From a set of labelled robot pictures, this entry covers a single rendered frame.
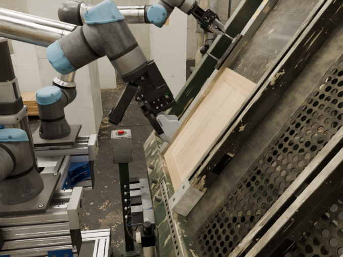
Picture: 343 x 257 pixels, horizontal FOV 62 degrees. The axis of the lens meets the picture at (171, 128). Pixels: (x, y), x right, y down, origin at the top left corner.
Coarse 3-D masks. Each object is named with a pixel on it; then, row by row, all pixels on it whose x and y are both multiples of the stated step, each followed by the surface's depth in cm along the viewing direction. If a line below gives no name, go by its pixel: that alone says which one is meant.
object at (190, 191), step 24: (336, 0) 87; (312, 24) 89; (336, 24) 90; (288, 48) 94; (312, 48) 92; (288, 72) 94; (264, 96) 96; (240, 120) 98; (216, 144) 104; (240, 144) 102; (216, 168) 104; (192, 192) 106
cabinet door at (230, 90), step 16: (224, 80) 136; (240, 80) 122; (208, 96) 142; (224, 96) 128; (240, 96) 116; (208, 112) 134; (224, 112) 121; (192, 128) 140; (208, 128) 126; (176, 144) 147; (192, 144) 132; (208, 144) 120; (176, 160) 139; (192, 160) 125; (176, 176) 130
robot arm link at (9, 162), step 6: (0, 150) 84; (0, 156) 82; (6, 156) 84; (0, 162) 82; (6, 162) 84; (12, 162) 86; (0, 168) 81; (6, 168) 84; (12, 168) 87; (0, 174) 81; (6, 174) 84; (0, 180) 82
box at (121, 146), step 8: (112, 136) 168; (120, 136) 168; (128, 136) 168; (112, 144) 167; (120, 144) 168; (128, 144) 169; (112, 152) 169; (120, 152) 170; (128, 152) 171; (120, 160) 172; (128, 160) 173
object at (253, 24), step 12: (264, 0) 136; (276, 0) 133; (264, 12) 134; (252, 24) 135; (240, 48) 139; (228, 60) 140; (216, 72) 142; (204, 96) 146; (192, 108) 147; (180, 120) 152; (168, 144) 153
